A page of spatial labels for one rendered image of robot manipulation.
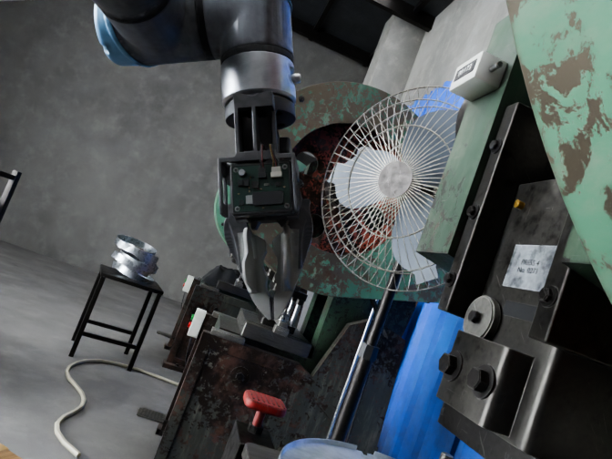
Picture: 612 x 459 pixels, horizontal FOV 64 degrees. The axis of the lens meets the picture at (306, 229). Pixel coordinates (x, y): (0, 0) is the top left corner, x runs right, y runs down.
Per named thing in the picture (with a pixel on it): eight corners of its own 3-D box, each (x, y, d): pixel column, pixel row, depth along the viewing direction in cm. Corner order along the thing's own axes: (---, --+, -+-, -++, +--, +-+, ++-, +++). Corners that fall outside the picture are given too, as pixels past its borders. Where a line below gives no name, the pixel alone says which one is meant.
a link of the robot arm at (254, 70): (229, 86, 54) (301, 80, 54) (230, 126, 54) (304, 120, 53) (212, 54, 47) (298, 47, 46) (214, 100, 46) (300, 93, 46)
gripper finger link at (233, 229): (225, 273, 49) (221, 188, 50) (228, 273, 51) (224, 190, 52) (271, 270, 49) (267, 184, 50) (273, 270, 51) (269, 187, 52)
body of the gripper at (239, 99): (216, 222, 44) (210, 92, 45) (235, 232, 52) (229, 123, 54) (301, 217, 43) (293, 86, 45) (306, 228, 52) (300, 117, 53)
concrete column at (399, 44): (268, 354, 544) (397, 8, 581) (263, 346, 583) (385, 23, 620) (302, 366, 552) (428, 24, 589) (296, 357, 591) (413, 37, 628)
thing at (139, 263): (66, 356, 299) (117, 234, 305) (70, 336, 340) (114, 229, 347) (132, 372, 314) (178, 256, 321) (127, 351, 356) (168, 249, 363)
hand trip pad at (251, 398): (230, 444, 76) (248, 397, 77) (228, 430, 82) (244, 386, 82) (272, 457, 77) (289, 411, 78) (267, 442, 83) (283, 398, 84)
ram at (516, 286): (484, 440, 44) (584, 136, 46) (413, 389, 58) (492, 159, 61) (636, 491, 47) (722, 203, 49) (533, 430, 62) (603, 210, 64)
